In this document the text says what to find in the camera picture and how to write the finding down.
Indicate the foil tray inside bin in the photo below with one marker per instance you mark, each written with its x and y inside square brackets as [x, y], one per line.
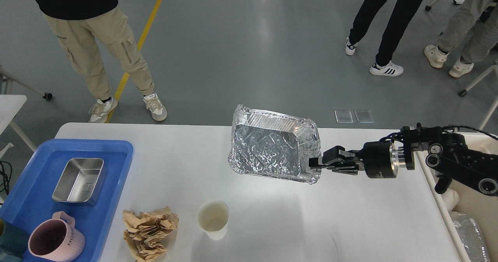
[471, 236]

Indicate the brown paper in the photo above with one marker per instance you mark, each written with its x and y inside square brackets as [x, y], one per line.
[144, 232]

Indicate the person in black sweater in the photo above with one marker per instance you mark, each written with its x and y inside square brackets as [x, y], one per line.
[78, 25]

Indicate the beige plastic bin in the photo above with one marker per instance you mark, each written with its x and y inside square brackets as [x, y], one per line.
[481, 207]

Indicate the aluminium foil tray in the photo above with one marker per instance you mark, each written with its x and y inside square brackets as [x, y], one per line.
[274, 145]

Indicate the person in grey trousers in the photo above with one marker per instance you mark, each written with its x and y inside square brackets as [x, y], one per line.
[478, 46]

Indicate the stainless steel rectangular container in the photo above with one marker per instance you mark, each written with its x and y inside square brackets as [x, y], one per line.
[81, 181]

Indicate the white paper cup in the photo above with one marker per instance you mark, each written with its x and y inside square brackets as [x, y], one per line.
[213, 218]

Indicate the teal object at corner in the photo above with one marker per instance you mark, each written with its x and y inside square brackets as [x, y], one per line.
[13, 242]

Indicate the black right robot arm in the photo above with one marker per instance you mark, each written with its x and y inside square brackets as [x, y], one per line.
[448, 155]

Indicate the white cup inside bin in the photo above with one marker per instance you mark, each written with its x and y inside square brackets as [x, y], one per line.
[451, 199]

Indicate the blue plastic tray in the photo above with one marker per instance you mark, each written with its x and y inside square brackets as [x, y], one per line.
[29, 203]

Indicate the person in black trousers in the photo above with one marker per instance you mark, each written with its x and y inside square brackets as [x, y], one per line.
[403, 12]

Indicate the white side table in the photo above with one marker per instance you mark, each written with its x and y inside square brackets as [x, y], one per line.
[10, 105]

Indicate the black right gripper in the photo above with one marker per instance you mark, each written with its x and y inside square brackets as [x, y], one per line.
[381, 160]

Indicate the pink ribbed mug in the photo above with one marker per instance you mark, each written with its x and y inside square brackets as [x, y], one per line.
[57, 239]

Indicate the white chair frame right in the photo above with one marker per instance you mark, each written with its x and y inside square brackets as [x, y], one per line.
[477, 85]

